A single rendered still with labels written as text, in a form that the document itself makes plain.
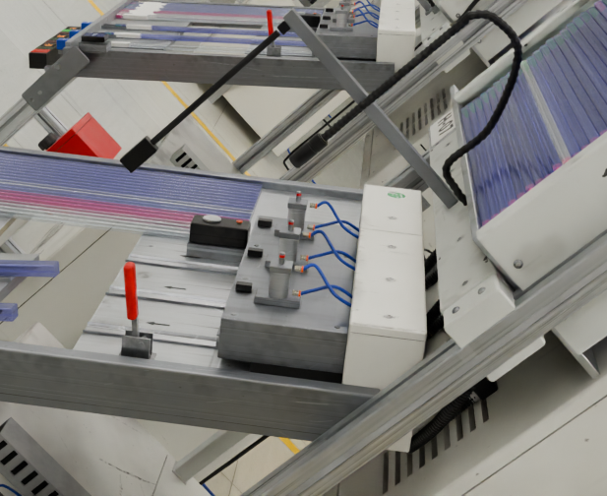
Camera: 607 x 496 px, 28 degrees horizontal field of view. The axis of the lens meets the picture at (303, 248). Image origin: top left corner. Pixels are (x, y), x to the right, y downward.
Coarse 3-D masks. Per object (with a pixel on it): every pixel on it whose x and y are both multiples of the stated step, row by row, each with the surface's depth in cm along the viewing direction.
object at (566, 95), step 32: (576, 32) 158; (544, 64) 157; (576, 64) 146; (480, 96) 168; (512, 96) 156; (544, 96) 145; (576, 96) 136; (480, 128) 154; (512, 128) 144; (544, 128) 135; (576, 128) 127; (480, 160) 143; (512, 160) 134; (544, 160) 126; (480, 192) 133; (512, 192) 126
